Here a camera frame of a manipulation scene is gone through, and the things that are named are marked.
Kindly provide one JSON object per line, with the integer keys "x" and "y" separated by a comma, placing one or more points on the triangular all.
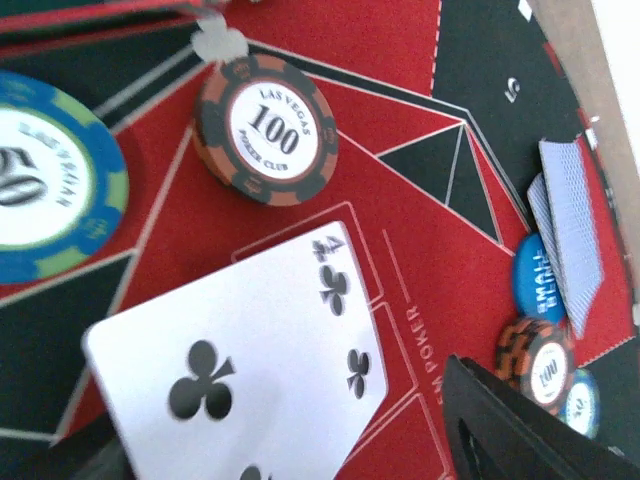
{"x": 34, "y": 26}

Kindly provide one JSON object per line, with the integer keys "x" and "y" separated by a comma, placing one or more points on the blue small blind button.
{"x": 534, "y": 285}

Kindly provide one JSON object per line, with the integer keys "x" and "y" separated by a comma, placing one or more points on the green blue 50 chip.
{"x": 64, "y": 181}

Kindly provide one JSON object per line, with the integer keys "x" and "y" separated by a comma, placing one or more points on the four of clubs card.
{"x": 270, "y": 368}

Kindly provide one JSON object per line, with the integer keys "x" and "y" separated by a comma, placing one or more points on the brown red 100 chip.
{"x": 263, "y": 127}

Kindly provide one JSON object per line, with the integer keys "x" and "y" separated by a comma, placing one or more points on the round red black poker mat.
{"x": 439, "y": 107}

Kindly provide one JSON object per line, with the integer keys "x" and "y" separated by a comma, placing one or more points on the face down card top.
{"x": 574, "y": 229}

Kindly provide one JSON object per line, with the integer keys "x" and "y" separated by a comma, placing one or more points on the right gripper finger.
{"x": 520, "y": 438}

